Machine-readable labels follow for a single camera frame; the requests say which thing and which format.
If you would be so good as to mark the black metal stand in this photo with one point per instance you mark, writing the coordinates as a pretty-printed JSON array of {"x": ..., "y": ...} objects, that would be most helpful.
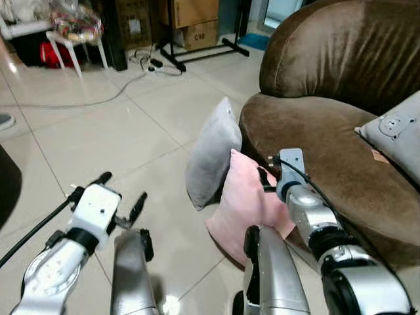
[{"x": 172, "y": 59}]

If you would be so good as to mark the white plastic stool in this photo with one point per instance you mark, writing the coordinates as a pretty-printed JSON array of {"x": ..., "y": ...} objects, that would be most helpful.
[{"x": 59, "y": 38}]

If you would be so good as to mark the orange sofa label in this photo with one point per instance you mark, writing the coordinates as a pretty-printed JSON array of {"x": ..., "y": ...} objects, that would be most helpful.
[{"x": 379, "y": 156}]

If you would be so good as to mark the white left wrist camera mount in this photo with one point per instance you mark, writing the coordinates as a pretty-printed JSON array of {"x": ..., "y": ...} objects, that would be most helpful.
[{"x": 97, "y": 207}]

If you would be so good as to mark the white framed glass door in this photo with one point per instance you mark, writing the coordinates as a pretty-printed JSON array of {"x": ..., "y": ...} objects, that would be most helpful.
[{"x": 289, "y": 12}]

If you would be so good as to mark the black cabinet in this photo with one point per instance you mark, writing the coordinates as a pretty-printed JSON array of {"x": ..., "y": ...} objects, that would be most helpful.
[{"x": 113, "y": 33}]

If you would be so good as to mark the dark brown labelled box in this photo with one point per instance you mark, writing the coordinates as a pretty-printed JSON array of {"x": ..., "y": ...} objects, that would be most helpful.
[{"x": 136, "y": 26}]

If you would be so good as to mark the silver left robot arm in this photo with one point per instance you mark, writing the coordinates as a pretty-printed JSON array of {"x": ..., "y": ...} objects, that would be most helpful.
[{"x": 49, "y": 275}]

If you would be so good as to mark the small printed cardboard box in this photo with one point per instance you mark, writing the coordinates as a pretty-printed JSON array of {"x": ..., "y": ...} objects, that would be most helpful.
[{"x": 200, "y": 36}]

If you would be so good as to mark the pink pillow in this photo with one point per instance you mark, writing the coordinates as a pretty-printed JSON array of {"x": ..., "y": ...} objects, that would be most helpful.
[{"x": 246, "y": 203}]

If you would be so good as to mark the clear bag of snacks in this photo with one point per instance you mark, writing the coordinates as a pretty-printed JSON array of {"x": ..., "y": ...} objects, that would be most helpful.
[{"x": 75, "y": 23}]

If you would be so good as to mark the white shelf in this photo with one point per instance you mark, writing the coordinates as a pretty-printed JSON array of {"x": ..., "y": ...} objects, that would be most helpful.
[{"x": 23, "y": 29}]

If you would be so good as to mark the plain grey pillow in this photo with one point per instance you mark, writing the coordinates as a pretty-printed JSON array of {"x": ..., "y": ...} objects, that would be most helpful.
[{"x": 213, "y": 151}]

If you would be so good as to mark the silver left robot leg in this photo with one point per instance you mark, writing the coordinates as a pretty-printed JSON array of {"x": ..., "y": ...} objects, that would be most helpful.
[{"x": 131, "y": 275}]

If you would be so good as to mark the brown velvet sofa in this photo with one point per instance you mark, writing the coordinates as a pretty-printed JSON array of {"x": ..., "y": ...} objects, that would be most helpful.
[{"x": 328, "y": 131}]

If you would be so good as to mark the grey pillow with bear print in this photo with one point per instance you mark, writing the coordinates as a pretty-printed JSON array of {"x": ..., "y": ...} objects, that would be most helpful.
[{"x": 400, "y": 138}]

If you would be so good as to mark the silver robot leg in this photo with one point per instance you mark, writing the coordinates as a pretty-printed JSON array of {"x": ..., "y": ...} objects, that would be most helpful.
[
  {"x": 272, "y": 275},
  {"x": 131, "y": 275}
]

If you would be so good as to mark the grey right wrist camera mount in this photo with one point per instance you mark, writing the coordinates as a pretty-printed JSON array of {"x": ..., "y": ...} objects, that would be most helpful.
[{"x": 291, "y": 163}]

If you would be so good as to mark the grey shoe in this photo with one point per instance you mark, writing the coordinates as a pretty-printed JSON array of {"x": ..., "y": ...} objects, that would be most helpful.
[{"x": 5, "y": 121}]

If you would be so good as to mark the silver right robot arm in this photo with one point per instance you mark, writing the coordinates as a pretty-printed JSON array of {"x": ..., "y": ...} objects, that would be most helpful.
[{"x": 315, "y": 220}]

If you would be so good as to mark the black round object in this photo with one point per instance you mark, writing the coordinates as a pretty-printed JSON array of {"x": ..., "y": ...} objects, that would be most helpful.
[{"x": 8, "y": 187}]

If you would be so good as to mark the black power strip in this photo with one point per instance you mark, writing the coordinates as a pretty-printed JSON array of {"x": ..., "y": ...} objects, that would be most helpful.
[{"x": 156, "y": 63}]

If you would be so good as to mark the blue floor mat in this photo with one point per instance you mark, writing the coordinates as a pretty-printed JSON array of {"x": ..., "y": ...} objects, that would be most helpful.
[{"x": 254, "y": 41}]

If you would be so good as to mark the red bag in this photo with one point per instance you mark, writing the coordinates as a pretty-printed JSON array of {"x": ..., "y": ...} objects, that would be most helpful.
[{"x": 51, "y": 56}]

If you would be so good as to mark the large plain cardboard box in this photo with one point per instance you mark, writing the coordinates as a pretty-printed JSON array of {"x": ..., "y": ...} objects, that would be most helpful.
[{"x": 195, "y": 12}]

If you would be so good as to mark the silver right robot leg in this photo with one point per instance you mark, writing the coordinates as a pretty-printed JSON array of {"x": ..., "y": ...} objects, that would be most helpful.
[{"x": 272, "y": 275}]

